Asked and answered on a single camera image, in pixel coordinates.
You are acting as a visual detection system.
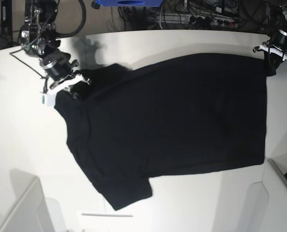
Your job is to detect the black panel on floor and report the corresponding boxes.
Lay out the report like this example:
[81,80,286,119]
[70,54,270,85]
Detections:
[0,0,13,38]

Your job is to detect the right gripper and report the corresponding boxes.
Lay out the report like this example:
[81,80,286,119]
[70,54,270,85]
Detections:
[40,52,90,101]

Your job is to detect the black T-shirt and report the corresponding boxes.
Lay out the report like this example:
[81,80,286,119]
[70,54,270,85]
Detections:
[55,54,275,210]

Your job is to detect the white table divider panel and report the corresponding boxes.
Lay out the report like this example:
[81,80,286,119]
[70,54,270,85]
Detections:
[0,177,55,232]

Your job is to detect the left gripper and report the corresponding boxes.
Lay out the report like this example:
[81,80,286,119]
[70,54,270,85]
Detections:
[253,29,287,76]

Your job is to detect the white slotted tray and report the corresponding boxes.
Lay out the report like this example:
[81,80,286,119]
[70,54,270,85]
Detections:
[78,211,135,232]

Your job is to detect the blue box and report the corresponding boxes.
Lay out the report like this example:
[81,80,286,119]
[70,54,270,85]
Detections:
[96,0,163,7]

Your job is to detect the white power strip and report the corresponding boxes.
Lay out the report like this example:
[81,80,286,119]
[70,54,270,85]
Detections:
[149,13,238,27]

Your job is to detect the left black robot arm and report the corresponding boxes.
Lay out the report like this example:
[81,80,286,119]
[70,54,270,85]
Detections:
[253,0,287,76]

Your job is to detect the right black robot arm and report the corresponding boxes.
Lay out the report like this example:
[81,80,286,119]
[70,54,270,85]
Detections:
[19,0,91,100]

